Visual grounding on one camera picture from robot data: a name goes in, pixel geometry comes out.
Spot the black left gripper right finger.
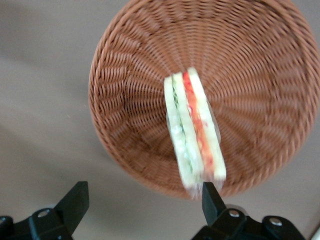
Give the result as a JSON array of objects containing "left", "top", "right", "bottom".
[{"left": 192, "top": 181, "right": 248, "bottom": 240}]

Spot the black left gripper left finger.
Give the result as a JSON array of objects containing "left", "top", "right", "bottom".
[{"left": 28, "top": 181, "right": 90, "bottom": 240}]

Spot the triangle sandwich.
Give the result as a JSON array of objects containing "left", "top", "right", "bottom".
[{"left": 163, "top": 66, "right": 228, "bottom": 200}]

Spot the brown round wicker basket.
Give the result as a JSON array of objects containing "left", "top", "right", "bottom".
[{"left": 87, "top": 0, "right": 320, "bottom": 200}]

